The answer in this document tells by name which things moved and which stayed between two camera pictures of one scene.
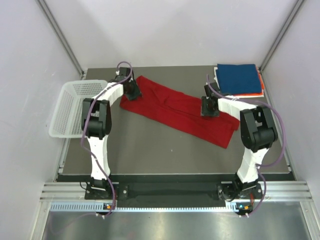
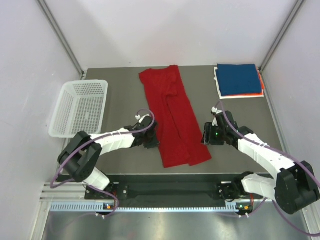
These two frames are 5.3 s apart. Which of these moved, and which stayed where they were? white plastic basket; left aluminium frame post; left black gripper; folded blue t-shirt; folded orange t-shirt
Moved: left black gripper
Stayed: white plastic basket; folded orange t-shirt; folded blue t-shirt; left aluminium frame post
